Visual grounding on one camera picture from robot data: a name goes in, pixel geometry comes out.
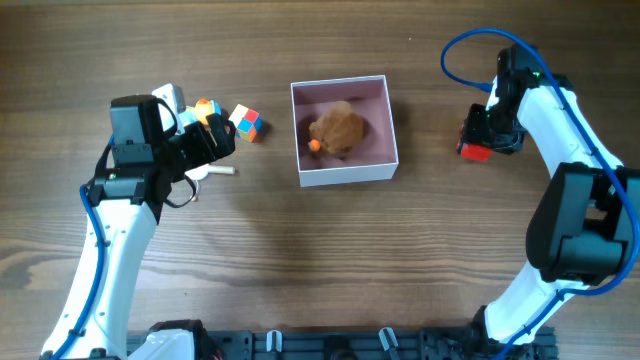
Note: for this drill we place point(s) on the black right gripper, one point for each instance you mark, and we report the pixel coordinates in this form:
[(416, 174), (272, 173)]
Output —
[(480, 134)]

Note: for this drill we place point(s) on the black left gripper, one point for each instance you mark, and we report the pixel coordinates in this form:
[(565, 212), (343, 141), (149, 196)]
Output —
[(206, 150)]

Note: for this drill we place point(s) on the yellow duck toy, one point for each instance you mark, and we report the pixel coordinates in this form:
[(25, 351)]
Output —
[(199, 112)]

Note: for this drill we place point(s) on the red toy truck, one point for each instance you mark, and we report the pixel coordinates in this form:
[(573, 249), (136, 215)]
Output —
[(472, 152)]

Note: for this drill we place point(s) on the brown plush toy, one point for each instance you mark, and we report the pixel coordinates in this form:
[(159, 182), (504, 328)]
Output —
[(337, 131)]

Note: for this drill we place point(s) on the white cardboard box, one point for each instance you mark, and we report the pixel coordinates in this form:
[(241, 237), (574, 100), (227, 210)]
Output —
[(375, 158)]

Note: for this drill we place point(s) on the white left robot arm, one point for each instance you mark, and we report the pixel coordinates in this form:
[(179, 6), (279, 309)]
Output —
[(123, 201)]

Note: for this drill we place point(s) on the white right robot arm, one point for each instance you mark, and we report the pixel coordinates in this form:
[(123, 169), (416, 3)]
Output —
[(580, 233)]

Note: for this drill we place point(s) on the colourful two-by-two puzzle cube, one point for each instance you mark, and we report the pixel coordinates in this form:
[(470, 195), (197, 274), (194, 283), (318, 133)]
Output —
[(247, 122)]

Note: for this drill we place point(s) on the white wooden rattle drum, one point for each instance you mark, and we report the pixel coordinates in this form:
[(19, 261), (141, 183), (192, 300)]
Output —
[(200, 173)]

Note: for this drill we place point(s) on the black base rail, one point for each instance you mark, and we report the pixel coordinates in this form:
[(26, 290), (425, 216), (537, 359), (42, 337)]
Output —
[(425, 344)]

